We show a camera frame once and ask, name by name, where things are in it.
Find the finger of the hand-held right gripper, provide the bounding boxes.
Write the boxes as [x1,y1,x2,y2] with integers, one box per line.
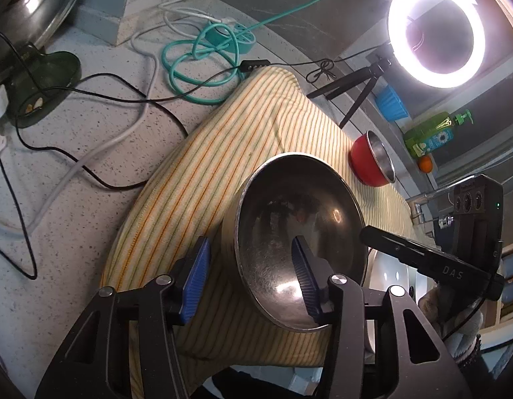
[359,225,429,273]

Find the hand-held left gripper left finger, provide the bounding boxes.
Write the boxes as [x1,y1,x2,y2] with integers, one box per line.
[34,236,211,399]

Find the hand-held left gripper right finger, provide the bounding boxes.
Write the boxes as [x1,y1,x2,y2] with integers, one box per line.
[290,236,473,399]

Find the stainless steel bowl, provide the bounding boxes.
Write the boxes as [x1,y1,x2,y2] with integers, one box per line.
[222,152,370,334]

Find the person's right forearm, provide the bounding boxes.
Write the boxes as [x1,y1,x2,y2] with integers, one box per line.
[445,316,513,399]

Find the person's right hand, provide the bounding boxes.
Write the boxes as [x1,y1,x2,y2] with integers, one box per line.
[418,283,483,339]

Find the chrome faucet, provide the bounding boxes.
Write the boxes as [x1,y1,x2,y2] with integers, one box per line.
[406,187,457,227]

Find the wooden shelf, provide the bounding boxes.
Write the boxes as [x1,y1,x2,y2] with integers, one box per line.
[495,241,513,325]

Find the red steel bowl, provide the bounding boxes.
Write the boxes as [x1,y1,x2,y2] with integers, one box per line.
[349,130,396,187]

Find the yellow striped towel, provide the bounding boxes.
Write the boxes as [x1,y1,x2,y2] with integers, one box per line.
[99,66,436,399]

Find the green dish soap bottle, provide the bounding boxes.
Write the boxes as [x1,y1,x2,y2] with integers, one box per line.
[403,109,474,159]

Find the blue ribbed cup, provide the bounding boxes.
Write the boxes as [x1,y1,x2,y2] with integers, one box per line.
[375,84,410,123]

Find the black tripod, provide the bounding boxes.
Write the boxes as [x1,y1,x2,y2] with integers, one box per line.
[306,52,396,129]

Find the dark green base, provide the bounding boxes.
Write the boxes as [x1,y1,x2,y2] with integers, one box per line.
[7,42,82,129]

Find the steel pot lid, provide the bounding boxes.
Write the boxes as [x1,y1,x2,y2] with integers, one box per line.
[0,0,93,48]

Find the ring light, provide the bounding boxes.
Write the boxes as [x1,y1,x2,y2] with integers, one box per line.
[387,0,485,89]

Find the white cable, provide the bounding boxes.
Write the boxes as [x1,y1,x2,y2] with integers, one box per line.
[0,2,236,233]

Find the black cable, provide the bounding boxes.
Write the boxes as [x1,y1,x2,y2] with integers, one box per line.
[0,29,336,281]

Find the teal coiled cable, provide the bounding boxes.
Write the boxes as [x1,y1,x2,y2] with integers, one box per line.
[161,0,382,105]

